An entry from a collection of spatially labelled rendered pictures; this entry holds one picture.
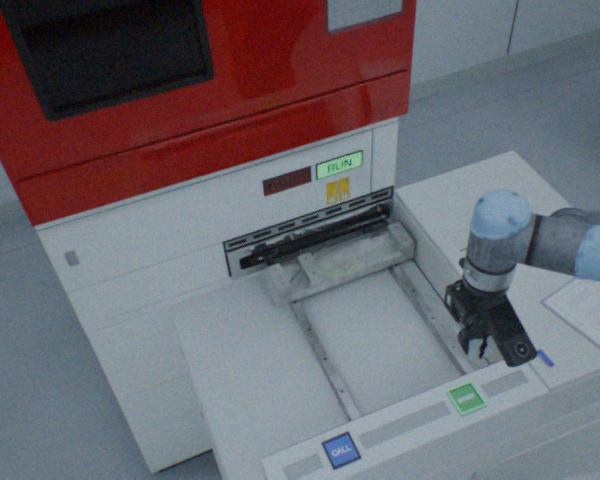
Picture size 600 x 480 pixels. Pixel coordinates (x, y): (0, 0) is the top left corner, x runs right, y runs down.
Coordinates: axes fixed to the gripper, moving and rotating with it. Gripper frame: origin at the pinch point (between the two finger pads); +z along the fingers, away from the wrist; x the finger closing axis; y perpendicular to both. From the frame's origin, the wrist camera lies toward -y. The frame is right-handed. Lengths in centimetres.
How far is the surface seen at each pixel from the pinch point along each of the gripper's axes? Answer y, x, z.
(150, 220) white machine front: 59, 44, 0
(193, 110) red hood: 54, 31, -28
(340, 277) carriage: 45, 6, 23
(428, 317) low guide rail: 27.2, -8.2, 25.6
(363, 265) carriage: 45, -1, 23
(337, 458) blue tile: -0.3, 27.3, 14.2
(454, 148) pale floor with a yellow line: 163, -108, 110
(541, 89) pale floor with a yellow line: 184, -171, 111
